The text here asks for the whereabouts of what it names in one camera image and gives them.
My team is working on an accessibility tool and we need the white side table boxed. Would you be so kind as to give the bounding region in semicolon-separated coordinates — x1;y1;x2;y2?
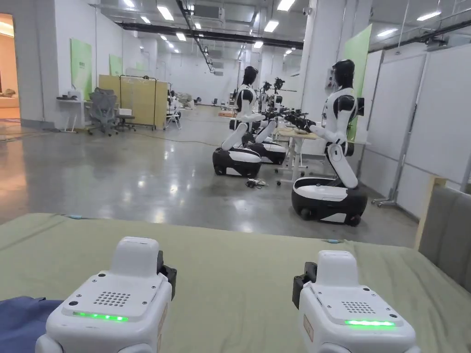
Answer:
56;90;92;133

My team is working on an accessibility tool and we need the yellow folding screen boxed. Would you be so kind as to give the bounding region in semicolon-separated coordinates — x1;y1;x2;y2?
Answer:
98;74;168;131

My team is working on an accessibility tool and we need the wooden top work table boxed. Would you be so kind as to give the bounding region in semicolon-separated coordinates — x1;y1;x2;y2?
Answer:
274;126;372;186

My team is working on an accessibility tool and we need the grey padded headboard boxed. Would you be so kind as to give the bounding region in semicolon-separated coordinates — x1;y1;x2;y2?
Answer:
415;176;471;295

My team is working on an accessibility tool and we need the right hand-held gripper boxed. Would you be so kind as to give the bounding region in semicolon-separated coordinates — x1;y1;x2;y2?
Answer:
293;250;421;353

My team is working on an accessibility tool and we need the grey stool chair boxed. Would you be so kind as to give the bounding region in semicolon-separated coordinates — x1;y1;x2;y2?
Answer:
116;108;137;132

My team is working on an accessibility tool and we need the grey mesh office chair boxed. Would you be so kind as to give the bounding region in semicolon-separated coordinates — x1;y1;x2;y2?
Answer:
87;87;119;137

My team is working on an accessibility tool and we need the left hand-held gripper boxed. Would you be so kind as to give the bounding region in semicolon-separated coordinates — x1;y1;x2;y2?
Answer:
35;236;178;353

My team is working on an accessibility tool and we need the white and black humanoid robot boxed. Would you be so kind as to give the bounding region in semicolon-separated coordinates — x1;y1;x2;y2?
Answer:
212;66;269;177
291;58;368;225
249;76;288;165

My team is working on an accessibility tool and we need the dark blue shirt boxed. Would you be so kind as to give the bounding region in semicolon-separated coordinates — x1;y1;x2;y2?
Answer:
0;296;65;353

